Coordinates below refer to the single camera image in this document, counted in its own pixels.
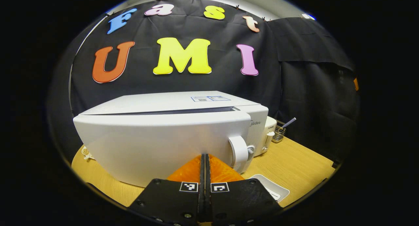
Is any white rectangular container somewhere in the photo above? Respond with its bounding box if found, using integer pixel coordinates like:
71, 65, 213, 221
249, 174, 290, 202

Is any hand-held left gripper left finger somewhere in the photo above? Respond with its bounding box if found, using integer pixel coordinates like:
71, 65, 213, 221
127, 154, 206, 226

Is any white divided plate with beans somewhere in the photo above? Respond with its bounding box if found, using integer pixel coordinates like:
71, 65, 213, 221
81, 146, 95, 160

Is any white toaster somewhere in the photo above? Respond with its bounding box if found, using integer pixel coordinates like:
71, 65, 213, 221
254, 116, 278, 157

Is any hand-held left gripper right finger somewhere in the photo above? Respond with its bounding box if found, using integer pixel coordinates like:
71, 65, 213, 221
205, 153, 283, 226

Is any white microwave oven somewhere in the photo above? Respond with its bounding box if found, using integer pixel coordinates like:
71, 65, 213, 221
73, 91, 269, 188

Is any wire mesh utensil holder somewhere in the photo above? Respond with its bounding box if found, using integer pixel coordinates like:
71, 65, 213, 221
272, 121, 287, 143

